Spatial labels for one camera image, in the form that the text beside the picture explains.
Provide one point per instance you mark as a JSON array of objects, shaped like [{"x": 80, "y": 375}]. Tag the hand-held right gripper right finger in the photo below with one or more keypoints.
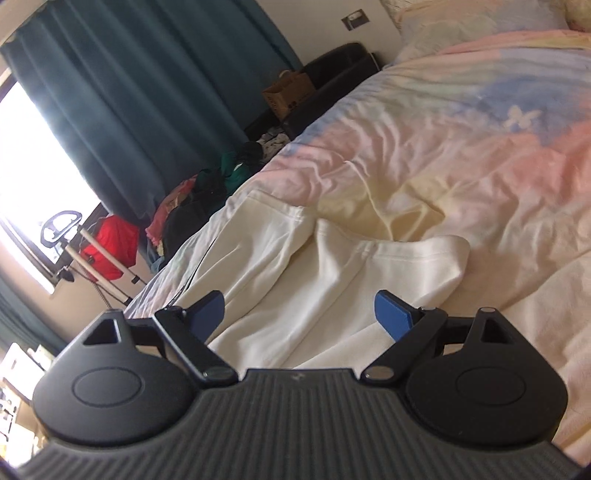
[{"x": 392, "y": 314}]

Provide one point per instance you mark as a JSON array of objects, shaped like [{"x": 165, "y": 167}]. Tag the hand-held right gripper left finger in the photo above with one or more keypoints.
[{"x": 210, "y": 309}]

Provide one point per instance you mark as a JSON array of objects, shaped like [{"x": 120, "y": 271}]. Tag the cream pants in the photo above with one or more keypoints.
[{"x": 300, "y": 286}]

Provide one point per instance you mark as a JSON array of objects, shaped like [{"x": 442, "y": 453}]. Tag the black clothes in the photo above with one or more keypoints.
[{"x": 189, "y": 221}]

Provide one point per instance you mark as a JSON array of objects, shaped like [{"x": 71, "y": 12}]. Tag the pink clothes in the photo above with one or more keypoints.
[{"x": 166, "y": 207}]

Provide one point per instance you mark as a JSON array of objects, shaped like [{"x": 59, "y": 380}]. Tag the green clothes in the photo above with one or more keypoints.
[{"x": 238, "y": 175}]

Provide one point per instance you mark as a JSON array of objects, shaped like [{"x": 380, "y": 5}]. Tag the patterned white clothes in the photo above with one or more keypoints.
[{"x": 272, "y": 143}]

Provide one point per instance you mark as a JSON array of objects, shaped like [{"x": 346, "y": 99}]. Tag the red garment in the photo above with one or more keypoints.
[{"x": 111, "y": 244}]

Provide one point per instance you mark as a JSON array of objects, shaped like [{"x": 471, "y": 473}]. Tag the white garment steamer stand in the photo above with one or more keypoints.
[{"x": 90, "y": 236}]

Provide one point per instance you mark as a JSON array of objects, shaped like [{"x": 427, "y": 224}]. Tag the black steamer head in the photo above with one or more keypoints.
[{"x": 67, "y": 276}]

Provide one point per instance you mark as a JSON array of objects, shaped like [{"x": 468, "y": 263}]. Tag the pastel bed blanket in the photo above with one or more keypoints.
[{"x": 461, "y": 161}]

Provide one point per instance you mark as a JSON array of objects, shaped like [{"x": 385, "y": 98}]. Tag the narrow blue curtain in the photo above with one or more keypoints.
[{"x": 23, "y": 318}]

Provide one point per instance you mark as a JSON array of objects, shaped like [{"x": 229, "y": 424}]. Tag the white desk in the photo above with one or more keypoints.
[{"x": 14, "y": 369}]

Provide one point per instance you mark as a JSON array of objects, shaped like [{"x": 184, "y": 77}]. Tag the wide blue curtain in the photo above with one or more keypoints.
[{"x": 138, "y": 92}]

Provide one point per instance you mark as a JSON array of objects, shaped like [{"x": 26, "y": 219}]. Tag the brown paper bag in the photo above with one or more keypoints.
[{"x": 291, "y": 94}]

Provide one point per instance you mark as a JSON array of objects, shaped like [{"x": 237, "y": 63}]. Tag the dark framed window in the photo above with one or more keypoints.
[{"x": 27, "y": 161}]

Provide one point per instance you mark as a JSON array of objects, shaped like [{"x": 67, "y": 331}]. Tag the black sofa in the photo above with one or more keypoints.
[{"x": 332, "y": 64}]

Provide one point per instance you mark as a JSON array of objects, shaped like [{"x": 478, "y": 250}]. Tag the pastel pillow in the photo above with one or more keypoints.
[{"x": 461, "y": 23}]

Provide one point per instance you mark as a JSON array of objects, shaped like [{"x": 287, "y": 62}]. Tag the wall outlet plate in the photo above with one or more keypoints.
[{"x": 354, "y": 21}]

